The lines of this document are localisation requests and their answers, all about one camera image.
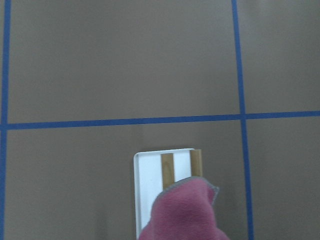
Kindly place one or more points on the wooden rack bar outer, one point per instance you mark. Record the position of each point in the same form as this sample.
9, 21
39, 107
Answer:
196, 162

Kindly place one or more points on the red cleaning cloth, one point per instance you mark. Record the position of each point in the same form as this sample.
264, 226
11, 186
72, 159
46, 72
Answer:
184, 211

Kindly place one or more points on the wooden rack bar inner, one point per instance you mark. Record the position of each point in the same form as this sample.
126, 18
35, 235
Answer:
167, 168

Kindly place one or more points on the white rectangular tray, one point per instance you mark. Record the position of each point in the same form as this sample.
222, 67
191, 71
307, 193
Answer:
148, 179

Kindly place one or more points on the wooden rack bar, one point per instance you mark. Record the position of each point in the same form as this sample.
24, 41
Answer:
196, 162
167, 168

